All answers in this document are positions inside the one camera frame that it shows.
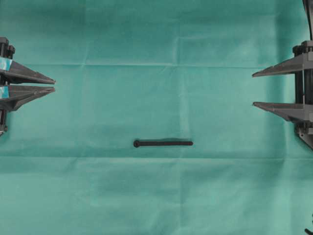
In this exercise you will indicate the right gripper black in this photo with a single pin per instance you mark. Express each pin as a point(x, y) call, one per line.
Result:
point(301, 112)

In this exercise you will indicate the green table cloth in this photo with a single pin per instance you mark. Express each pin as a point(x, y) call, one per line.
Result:
point(151, 128)

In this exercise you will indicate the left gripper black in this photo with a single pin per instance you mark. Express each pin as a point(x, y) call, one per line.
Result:
point(12, 97)

